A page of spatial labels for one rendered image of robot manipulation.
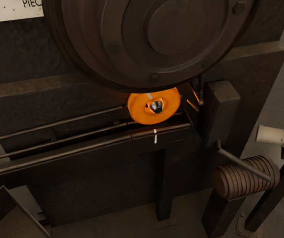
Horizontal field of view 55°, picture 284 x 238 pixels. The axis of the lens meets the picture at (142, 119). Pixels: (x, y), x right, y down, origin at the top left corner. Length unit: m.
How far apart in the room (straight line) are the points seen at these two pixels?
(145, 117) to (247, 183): 0.45
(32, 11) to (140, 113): 0.38
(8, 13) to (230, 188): 0.84
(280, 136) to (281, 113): 1.16
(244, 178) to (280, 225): 0.62
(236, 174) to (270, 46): 0.45
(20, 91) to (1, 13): 0.21
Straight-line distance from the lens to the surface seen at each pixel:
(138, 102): 0.76
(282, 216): 1.66
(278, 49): 1.01
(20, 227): 0.89
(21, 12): 0.73
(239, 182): 1.04
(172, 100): 0.80
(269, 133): 0.98
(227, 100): 0.88
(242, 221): 1.56
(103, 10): 0.49
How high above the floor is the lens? 1.37
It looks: 47 degrees down
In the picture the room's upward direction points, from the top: straight up
